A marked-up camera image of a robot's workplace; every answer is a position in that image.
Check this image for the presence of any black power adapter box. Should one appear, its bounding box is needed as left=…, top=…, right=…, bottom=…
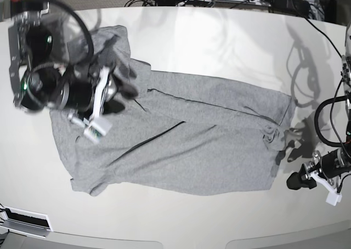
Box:
left=269, top=0, right=310, bottom=17

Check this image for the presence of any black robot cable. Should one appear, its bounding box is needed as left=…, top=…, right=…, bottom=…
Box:
left=290, top=0, right=351, bottom=148

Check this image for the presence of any grey t-shirt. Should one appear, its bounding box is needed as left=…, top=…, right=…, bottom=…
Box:
left=49, top=25, right=297, bottom=197

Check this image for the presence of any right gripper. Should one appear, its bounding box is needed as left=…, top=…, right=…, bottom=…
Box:
left=59, top=64, right=138, bottom=115

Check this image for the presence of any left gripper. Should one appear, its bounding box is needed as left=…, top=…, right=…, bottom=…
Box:
left=286, top=148, right=350, bottom=190

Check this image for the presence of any white cable slot box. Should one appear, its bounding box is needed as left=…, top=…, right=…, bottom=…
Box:
left=1, top=205, right=54, bottom=239

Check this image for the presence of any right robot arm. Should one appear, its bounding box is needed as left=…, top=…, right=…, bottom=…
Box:
left=2, top=0, right=138, bottom=118

